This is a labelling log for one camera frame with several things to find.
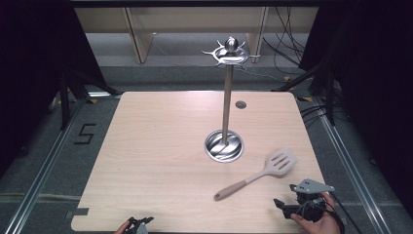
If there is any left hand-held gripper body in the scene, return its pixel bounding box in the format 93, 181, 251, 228
131, 219, 151, 234

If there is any beige slotted spatula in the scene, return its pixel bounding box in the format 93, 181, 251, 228
213, 148, 298, 202

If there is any black floor cables bundle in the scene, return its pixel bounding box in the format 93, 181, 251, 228
262, 6, 308, 67

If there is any beige wooden cabinet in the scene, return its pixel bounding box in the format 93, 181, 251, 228
74, 6, 319, 64

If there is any black metal stand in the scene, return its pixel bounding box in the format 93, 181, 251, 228
57, 66, 120, 132
272, 59, 337, 127

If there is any stainless steel utensil rack stand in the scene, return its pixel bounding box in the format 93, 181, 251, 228
201, 36, 261, 164

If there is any black curtain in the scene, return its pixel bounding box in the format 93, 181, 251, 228
297, 0, 413, 209
0, 0, 109, 178

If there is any person's right hand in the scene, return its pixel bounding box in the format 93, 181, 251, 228
289, 191, 342, 234

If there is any aluminium floor rail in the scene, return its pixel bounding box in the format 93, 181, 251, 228
3, 91, 123, 234
310, 96, 393, 234

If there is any person's left hand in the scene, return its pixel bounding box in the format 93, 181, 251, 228
113, 220, 132, 234

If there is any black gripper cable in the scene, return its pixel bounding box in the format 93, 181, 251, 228
329, 192, 364, 234

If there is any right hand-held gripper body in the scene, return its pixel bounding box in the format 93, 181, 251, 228
292, 177, 336, 223

